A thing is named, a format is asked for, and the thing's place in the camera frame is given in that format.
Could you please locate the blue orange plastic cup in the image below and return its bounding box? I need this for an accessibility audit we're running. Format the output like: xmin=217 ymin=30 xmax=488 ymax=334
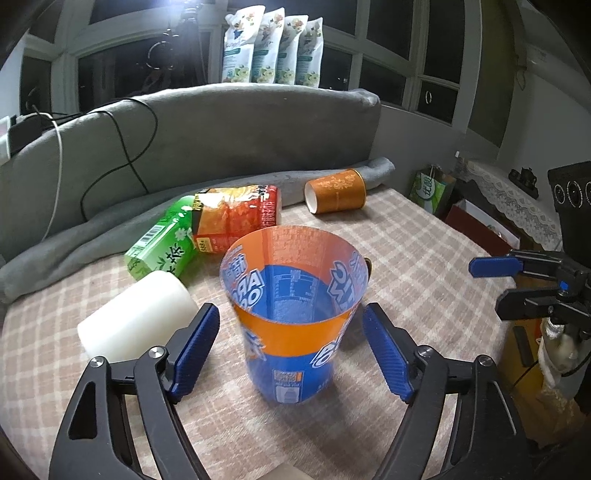
xmin=221 ymin=226 xmax=370 ymax=404

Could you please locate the orange paper cup far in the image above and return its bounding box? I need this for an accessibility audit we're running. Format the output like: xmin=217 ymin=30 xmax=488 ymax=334
xmin=304 ymin=169 xmax=367 ymax=215

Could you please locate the red cardboard box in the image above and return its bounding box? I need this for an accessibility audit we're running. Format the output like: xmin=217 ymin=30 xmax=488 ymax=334
xmin=445 ymin=199 xmax=521 ymax=256

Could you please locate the lace table cover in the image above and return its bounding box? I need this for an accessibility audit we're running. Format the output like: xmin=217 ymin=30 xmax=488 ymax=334
xmin=457 ymin=160 xmax=563 ymax=251

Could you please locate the green paper bag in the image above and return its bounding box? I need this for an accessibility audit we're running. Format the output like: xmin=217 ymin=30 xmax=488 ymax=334
xmin=409 ymin=165 xmax=456 ymax=216

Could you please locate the white paper roll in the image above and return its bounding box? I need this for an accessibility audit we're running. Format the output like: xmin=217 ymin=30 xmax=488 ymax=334
xmin=77 ymin=271 xmax=198 ymax=363

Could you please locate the green tea carton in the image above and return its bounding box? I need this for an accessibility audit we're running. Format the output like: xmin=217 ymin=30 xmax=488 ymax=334
xmin=124 ymin=195 xmax=197 ymax=281

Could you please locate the grey blanket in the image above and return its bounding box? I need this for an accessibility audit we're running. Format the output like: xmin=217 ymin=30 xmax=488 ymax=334
xmin=1 ymin=83 xmax=394 ymax=304

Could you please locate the white refill pouch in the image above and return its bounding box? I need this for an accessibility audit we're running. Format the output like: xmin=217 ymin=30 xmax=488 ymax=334
xmin=295 ymin=17 xmax=325 ymax=88
xmin=221 ymin=5 xmax=266 ymax=83
xmin=274 ymin=15 xmax=308 ymax=85
xmin=250 ymin=7 xmax=284 ymax=84

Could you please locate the black power adapter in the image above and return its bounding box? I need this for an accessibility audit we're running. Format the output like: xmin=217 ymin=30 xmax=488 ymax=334
xmin=8 ymin=114 xmax=48 ymax=157

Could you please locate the black tripod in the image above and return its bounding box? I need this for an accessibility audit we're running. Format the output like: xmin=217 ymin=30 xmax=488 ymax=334
xmin=146 ymin=1 xmax=207 ymax=89

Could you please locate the black cable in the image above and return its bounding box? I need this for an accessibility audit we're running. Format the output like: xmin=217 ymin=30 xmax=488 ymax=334
xmin=27 ymin=96 xmax=160 ymax=222

